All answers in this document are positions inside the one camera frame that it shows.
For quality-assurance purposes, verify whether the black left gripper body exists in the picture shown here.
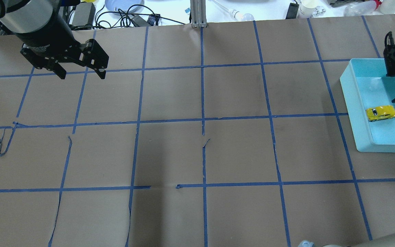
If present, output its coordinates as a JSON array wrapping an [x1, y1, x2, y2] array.
[[14, 14, 109, 72]]

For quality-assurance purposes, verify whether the yellow beetle toy car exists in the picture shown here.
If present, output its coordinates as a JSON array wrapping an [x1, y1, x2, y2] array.
[[365, 105, 395, 122]]

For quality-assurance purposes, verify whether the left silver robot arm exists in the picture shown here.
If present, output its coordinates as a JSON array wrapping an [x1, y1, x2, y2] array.
[[0, 0, 109, 79]]

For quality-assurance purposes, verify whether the light blue plastic bin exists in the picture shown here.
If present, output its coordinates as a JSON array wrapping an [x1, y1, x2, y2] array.
[[340, 58, 395, 153]]

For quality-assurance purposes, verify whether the blue plate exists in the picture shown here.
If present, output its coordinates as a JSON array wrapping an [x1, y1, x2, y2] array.
[[104, 0, 144, 15]]

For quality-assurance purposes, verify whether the aluminium frame post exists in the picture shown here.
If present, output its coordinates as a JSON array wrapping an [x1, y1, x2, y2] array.
[[190, 0, 207, 28]]

